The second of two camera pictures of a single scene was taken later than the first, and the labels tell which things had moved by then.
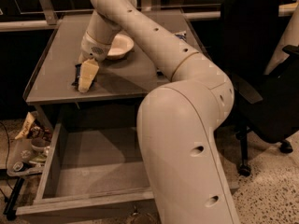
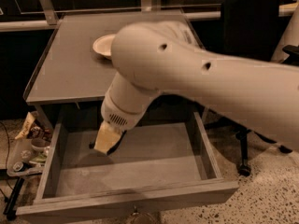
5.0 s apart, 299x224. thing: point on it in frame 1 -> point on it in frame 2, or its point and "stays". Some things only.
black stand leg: x=9 y=210 stays
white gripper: x=93 y=50 -> x=114 y=116
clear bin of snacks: x=27 y=151 stays
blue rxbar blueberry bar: x=77 y=80 -> x=116 y=146
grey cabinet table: x=126 y=81 stays
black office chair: x=265 y=103 stays
